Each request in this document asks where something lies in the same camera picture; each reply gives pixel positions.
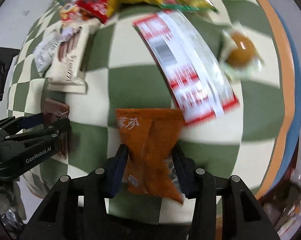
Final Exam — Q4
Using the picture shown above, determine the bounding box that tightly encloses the floor clutter pile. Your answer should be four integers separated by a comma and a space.
260, 175, 301, 233

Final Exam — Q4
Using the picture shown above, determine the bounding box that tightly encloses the brown snack packet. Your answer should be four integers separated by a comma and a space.
42, 98, 71, 160

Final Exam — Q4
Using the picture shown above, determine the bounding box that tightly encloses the white red print packet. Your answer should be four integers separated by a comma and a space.
58, 1, 96, 27

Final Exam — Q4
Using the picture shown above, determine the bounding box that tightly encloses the bun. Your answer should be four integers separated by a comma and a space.
219, 24, 264, 80

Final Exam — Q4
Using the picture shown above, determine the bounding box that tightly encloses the red white noodle packet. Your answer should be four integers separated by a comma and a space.
132, 9, 239, 125

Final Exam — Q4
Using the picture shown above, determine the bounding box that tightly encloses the red snack packet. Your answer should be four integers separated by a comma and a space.
75, 0, 109, 24

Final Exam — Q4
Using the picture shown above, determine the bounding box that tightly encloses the orange snack packet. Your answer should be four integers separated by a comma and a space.
115, 108, 186, 204

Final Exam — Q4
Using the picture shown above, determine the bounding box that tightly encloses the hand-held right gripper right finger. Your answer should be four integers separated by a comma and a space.
172, 145, 281, 240

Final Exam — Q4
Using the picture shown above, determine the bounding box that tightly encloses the grey plastic bag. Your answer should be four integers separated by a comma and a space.
0, 184, 27, 227

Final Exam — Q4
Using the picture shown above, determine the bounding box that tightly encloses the cream wafer packet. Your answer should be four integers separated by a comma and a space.
47, 21, 101, 95

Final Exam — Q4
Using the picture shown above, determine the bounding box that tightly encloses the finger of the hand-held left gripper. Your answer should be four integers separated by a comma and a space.
0, 112, 45, 137
2, 117, 71, 143

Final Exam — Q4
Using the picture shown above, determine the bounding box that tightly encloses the black equipment stand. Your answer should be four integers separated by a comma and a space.
0, 47, 21, 120

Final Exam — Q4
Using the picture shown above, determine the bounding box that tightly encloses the white grey snack packet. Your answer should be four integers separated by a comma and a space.
33, 29, 63, 77

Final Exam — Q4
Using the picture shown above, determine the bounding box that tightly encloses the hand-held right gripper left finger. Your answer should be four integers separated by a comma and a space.
20, 144, 129, 240

